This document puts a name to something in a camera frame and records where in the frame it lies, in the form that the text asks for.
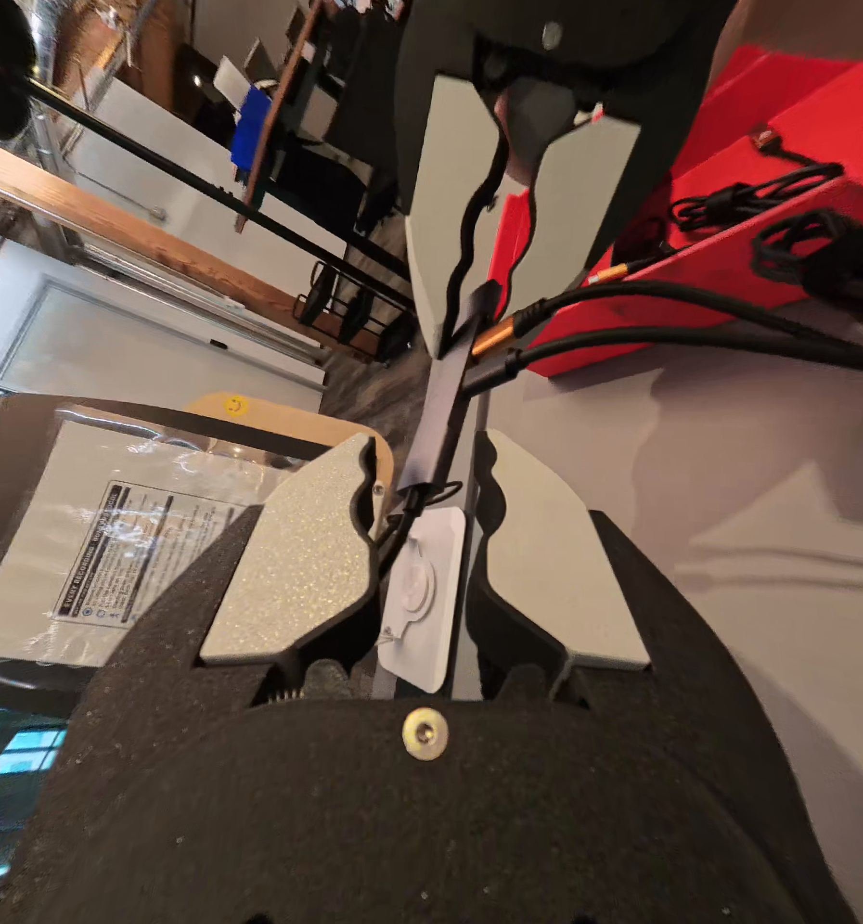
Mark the grey usb hub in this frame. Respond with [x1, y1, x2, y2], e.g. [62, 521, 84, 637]
[397, 282, 506, 506]

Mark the printed sheet in plastic sleeve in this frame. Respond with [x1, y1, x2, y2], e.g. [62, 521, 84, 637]
[0, 404, 331, 668]

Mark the wooden beam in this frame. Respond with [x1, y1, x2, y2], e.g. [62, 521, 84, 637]
[0, 136, 331, 340]

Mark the white plastic tag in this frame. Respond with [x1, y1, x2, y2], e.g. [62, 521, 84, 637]
[375, 505, 470, 688]

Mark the blue box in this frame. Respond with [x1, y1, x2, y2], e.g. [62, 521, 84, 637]
[229, 87, 275, 185]

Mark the black cable with ferrite bead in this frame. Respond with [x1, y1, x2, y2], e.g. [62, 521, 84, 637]
[668, 124, 845, 233]

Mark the dark monitor screen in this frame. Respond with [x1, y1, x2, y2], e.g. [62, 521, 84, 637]
[0, 653, 78, 802]

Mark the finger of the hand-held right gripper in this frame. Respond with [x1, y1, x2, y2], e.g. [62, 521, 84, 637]
[496, 108, 665, 324]
[404, 71, 512, 359]

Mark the wooden board with smiley sticker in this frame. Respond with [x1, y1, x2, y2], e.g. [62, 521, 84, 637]
[184, 391, 395, 521]

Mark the black wire rack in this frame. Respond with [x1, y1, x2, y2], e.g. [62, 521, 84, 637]
[293, 258, 416, 363]

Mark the black boom pole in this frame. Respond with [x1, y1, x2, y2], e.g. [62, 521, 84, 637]
[27, 76, 412, 293]

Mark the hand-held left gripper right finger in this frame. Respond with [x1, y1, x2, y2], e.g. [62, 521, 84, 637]
[466, 429, 653, 672]

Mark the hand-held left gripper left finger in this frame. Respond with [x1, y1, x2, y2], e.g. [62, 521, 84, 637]
[199, 433, 383, 667]

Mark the brown wooden shelf board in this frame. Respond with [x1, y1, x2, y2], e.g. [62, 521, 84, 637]
[232, 0, 325, 233]

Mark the coiled black braided cable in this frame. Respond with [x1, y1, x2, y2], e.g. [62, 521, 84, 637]
[751, 208, 863, 308]

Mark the black cable with orange plug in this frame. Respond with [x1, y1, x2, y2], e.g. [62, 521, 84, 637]
[469, 278, 863, 359]
[579, 245, 692, 290]

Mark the red plastic bin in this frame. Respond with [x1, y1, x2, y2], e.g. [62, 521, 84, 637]
[485, 43, 863, 380]

